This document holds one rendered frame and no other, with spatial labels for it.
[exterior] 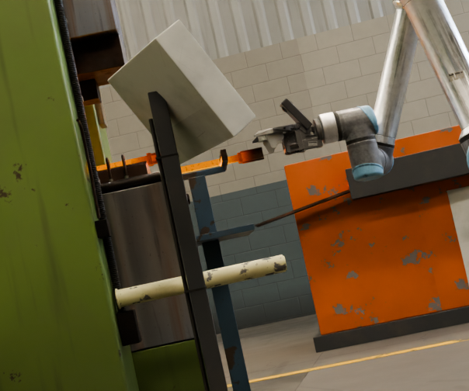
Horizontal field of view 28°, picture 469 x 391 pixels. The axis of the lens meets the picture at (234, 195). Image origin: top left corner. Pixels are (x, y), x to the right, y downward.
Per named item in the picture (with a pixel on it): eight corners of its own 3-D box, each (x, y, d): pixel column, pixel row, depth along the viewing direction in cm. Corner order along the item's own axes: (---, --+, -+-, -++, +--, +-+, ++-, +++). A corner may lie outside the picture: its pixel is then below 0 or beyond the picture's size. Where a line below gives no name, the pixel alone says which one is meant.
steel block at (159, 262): (204, 328, 299) (175, 192, 303) (203, 336, 261) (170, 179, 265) (30, 366, 297) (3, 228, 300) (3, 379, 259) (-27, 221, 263)
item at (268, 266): (286, 272, 245) (282, 253, 245) (288, 272, 240) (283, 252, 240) (120, 309, 243) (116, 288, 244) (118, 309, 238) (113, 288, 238)
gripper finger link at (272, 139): (263, 149, 273) (288, 146, 278) (258, 129, 273) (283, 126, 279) (257, 151, 275) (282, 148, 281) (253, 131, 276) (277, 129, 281)
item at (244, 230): (248, 235, 351) (248, 230, 351) (255, 229, 311) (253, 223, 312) (170, 251, 350) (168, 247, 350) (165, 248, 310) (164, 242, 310)
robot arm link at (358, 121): (381, 133, 279) (373, 100, 279) (340, 141, 278) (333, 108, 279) (376, 137, 288) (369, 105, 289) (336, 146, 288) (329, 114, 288)
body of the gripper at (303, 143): (285, 153, 279) (324, 144, 279) (279, 124, 279) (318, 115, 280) (283, 156, 286) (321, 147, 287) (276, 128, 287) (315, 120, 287)
